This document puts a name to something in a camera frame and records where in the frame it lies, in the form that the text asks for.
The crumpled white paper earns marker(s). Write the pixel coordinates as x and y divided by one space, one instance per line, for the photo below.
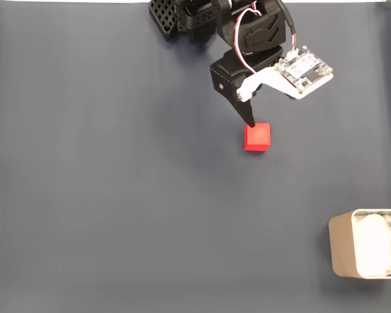
374 244

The red cube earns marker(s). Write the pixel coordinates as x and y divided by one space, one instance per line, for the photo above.
259 138

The beige metal box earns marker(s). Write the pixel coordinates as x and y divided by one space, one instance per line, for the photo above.
340 247

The grey table mat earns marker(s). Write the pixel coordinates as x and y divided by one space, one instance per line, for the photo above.
117 195

